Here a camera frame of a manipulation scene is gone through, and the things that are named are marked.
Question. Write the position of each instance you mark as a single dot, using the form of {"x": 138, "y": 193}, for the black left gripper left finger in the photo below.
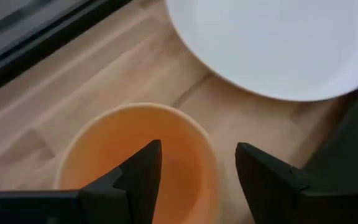
{"x": 135, "y": 186}

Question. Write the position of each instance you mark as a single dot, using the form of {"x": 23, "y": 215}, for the black aluminium table frame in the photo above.
{"x": 42, "y": 46}

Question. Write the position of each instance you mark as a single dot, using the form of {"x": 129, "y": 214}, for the orange plastic cup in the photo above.
{"x": 182, "y": 155}

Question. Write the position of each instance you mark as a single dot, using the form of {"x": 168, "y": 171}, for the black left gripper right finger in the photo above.
{"x": 266, "y": 186}

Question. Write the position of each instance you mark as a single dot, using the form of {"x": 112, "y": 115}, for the black plastic tray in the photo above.
{"x": 353, "y": 140}

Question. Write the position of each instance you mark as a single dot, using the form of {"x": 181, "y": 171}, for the white round plate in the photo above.
{"x": 275, "y": 46}

